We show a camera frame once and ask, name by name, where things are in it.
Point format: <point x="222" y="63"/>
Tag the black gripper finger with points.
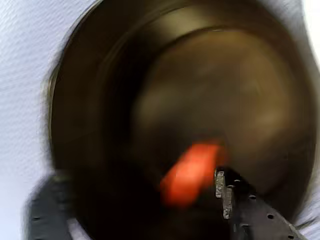
<point x="250" y="215"/>
<point x="47" y="212"/>

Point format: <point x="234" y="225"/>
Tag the red cube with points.
<point x="190" y="175"/>

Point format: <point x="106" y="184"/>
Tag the black metal bucket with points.
<point x="225" y="87"/>

